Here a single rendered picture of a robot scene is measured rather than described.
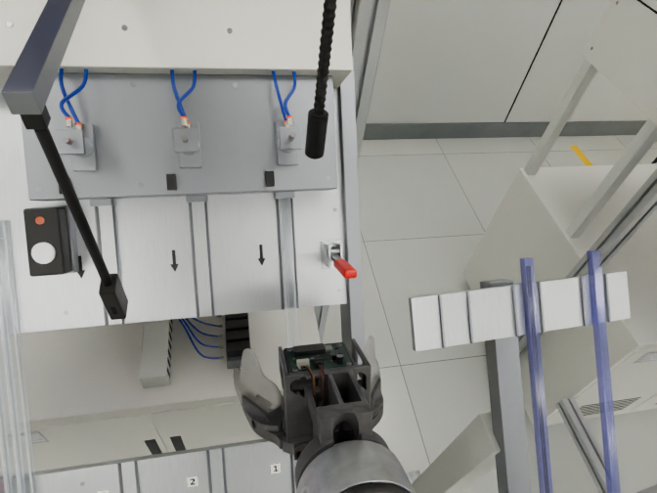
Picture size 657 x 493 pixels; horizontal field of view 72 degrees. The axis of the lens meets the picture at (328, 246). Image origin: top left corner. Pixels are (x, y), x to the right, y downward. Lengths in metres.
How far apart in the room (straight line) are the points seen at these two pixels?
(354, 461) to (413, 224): 1.91
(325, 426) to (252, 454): 0.37
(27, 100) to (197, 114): 0.27
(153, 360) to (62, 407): 0.18
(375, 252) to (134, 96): 1.57
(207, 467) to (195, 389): 0.31
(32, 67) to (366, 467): 0.31
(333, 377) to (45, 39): 0.31
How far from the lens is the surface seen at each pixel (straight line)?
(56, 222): 0.59
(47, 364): 1.08
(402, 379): 1.71
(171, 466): 0.69
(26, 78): 0.33
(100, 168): 0.57
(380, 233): 2.10
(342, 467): 0.31
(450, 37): 2.46
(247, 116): 0.56
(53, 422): 1.03
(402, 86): 2.50
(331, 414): 0.33
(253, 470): 0.70
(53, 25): 0.38
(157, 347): 0.97
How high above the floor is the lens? 1.50
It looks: 49 degrees down
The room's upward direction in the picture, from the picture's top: 10 degrees clockwise
